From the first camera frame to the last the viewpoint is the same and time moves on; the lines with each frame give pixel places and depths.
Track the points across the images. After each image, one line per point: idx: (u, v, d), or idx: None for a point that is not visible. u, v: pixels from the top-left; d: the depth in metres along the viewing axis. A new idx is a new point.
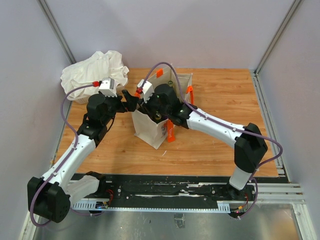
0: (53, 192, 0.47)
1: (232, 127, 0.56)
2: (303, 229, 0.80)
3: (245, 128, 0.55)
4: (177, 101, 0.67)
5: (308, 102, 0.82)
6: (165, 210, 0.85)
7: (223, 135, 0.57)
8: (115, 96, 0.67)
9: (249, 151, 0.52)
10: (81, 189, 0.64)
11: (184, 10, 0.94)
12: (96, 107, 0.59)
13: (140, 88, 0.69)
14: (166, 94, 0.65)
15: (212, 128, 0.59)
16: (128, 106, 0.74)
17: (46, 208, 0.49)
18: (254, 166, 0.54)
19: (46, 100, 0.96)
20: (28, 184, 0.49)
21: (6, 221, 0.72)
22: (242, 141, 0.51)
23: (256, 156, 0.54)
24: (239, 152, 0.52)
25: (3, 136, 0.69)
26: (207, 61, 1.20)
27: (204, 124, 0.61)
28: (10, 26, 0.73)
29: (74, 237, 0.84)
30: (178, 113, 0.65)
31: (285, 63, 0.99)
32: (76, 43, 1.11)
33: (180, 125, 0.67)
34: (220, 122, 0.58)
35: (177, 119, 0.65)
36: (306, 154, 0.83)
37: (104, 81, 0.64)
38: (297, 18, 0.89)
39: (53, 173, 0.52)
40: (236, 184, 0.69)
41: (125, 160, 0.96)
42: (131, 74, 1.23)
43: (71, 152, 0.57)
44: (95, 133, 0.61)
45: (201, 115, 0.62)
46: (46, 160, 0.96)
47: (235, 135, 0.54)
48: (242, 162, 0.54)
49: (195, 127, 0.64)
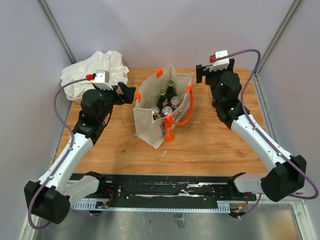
0: (50, 195, 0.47)
1: (277, 151, 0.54)
2: (303, 229, 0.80)
3: (291, 158, 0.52)
4: (236, 98, 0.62)
5: (308, 102, 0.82)
6: (165, 210, 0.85)
7: (264, 153, 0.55)
8: (111, 89, 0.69)
9: (283, 183, 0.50)
10: (81, 189, 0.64)
11: (183, 10, 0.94)
12: (91, 104, 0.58)
13: (215, 57, 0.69)
14: (232, 88, 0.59)
15: (255, 140, 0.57)
16: (125, 98, 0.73)
17: (45, 210, 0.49)
18: (279, 196, 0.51)
19: (46, 100, 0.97)
20: (25, 188, 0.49)
21: (5, 221, 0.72)
22: (282, 171, 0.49)
23: (287, 190, 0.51)
24: (273, 177, 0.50)
25: (3, 136, 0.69)
26: (207, 61, 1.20)
27: (250, 133, 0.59)
28: (10, 27, 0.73)
29: (74, 237, 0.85)
30: (228, 110, 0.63)
31: (285, 63, 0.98)
32: (76, 43, 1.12)
33: (224, 121, 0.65)
34: (267, 139, 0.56)
35: (223, 115, 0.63)
36: (306, 153, 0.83)
37: (98, 74, 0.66)
38: (298, 18, 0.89)
39: (50, 177, 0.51)
40: (239, 184, 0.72)
41: (125, 160, 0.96)
42: (131, 74, 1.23)
43: (68, 153, 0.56)
44: (92, 131, 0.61)
45: (250, 123, 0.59)
46: (46, 160, 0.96)
47: (277, 160, 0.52)
48: (268, 186, 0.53)
49: (238, 130, 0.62)
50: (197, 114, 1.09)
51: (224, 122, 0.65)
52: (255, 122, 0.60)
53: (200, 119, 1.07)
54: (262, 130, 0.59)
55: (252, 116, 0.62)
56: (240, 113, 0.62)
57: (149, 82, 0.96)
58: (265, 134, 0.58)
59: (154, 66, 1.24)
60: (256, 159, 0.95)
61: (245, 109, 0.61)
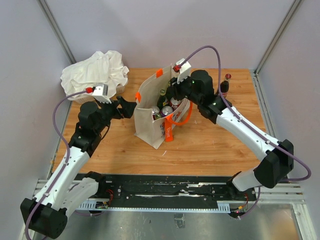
0: (46, 213, 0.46)
1: (266, 139, 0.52)
2: (303, 229, 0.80)
3: (279, 143, 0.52)
4: (212, 92, 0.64)
5: (308, 102, 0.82)
6: (165, 210, 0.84)
7: (254, 144, 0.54)
8: (111, 103, 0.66)
9: (276, 169, 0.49)
10: (79, 197, 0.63)
11: (184, 10, 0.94)
12: (88, 116, 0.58)
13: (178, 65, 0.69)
14: (202, 81, 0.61)
15: (242, 132, 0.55)
16: (124, 112, 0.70)
17: (42, 227, 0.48)
18: (274, 183, 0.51)
19: (46, 100, 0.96)
20: (21, 206, 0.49)
21: (6, 221, 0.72)
22: (272, 157, 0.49)
23: (279, 174, 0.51)
24: (264, 166, 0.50)
25: (4, 136, 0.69)
26: (207, 61, 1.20)
27: (235, 126, 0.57)
28: (11, 27, 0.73)
29: (74, 238, 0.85)
30: (209, 105, 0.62)
31: (285, 63, 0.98)
32: (76, 43, 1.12)
33: (209, 118, 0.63)
34: (254, 129, 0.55)
35: (206, 111, 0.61)
36: (306, 153, 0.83)
37: (96, 87, 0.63)
38: (298, 18, 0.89)
39: (45, 194, 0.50)
40: (238, 184, 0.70)
41: (125, 160, 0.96)
42: (131, 74, 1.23)
43: (63, 168, 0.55)
44: (88, 144, 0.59)
45: (235, 116, 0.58)
46: (46, 160, 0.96)
47: (267, 148, 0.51)
48: (261, 174, 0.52)
49: (224, 124, 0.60)
50: (197, 114, 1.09)
51: (209, 118, 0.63)
52: (239, 114, 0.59)
53: (200, 120, 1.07)
54: (248, 121, 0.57)
55: (236, 109, 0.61)
56: (223, 106, 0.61)
57: (149, 82, 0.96)
58: (250, 123, 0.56)
59: (154, 66, 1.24)
60: (256, 158, 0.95)
61: (227, 102, 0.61)
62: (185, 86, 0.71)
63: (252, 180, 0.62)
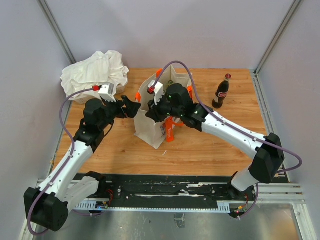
0: (50, 202, 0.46)
1: (252, 136, 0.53)
2: (303, 229, 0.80)
3: (266, 139, 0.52)
4: (191, 101, 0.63)
5: (308, 101, 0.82)
6: (165, 210, 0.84)
7: (242, 144, 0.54)
8: (115, 101, 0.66)
9: (269, 163, 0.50)
10: (80, 194, 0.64)
11: (183, 10, 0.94)
12: (93, 111, 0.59)
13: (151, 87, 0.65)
14: (179, 93, 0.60)
15: (230, 135, 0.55)
16: (128, 112, 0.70)
17: (44, 218, 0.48)
18: (271, 178, 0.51)
19: (46, 100, 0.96)
20: (25, 195, 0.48)
21: (5, 221, 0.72)
22: (263, 153, 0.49)
23: (274, 168, 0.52)
24: (258, 163, 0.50)
25: (3, 136, 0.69)
26: (207, 61, 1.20)
27: (221, 130, 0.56)
28: (11, 27, 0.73)
29: (74, 237, 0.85)
30: (192, 114, 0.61)
31: (285, 62, 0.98)
32: (76, 43, 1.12)
33: (195, 127, 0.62)
34: (239, 129, 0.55)
35: (190, 121, 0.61)
36: (306, 153, 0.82)
37: (103, 85, 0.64)
38: (298, 18, 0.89)
39: (50, 183, 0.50)
40: (237, 184, 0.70)
41: (125, 160, 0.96)
42: (131, 74, 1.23)
43: (68, 160, 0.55)
44: (92, 139, 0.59)
45: (218, 120, 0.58)
46: (46, 160, 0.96)
47: (256, 145, 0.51)
48: (257, 172, 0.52)
49: (210, 130, 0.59)
50: None
51: (195, 128, 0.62)
52: (222, 117, 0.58)
53: None
54: (232, 123, 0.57)
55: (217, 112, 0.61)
56: (204, 114, 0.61)
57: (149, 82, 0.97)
58: (234, 124, 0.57)
59: (154, 66, 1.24)
60: None
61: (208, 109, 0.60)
62: (163, 106, 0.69)
63: (251, 180, 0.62)
